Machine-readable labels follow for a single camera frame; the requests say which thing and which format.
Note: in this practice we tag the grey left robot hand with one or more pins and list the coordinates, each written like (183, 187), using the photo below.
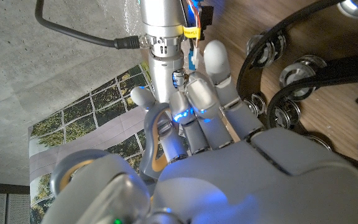
(244, 186)

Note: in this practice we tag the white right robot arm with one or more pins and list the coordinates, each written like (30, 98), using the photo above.
(160, 18)

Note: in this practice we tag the black half-moon tambourine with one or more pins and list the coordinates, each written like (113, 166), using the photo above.
(337, 70)

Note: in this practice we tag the clear bubble wrap sheet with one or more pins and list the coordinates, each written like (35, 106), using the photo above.
(132, 18)

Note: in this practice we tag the printed window forest backdrop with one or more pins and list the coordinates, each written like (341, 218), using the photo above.
(82, 137)

